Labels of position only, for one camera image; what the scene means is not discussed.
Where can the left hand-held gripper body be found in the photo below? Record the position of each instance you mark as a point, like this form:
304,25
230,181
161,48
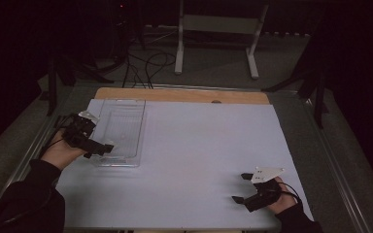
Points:
77,132

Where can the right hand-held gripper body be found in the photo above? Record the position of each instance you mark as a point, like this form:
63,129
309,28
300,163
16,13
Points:
265,191

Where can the clear plastic bin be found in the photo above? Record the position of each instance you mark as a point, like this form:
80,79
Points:
123,129

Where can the person's right hand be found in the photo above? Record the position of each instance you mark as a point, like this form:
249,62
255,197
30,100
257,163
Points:
283,197

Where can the person's left hand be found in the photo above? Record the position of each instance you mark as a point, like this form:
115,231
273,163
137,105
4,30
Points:
61,152

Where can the black tripod stand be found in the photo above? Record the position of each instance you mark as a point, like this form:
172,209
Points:
311,84
68,77

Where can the white table cover sheet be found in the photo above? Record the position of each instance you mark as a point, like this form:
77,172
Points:
191,161

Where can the metal floor rail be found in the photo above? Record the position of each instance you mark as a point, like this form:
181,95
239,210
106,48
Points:
340,168
16,161

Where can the white metal stand frame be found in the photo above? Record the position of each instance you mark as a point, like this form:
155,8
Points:
220,26

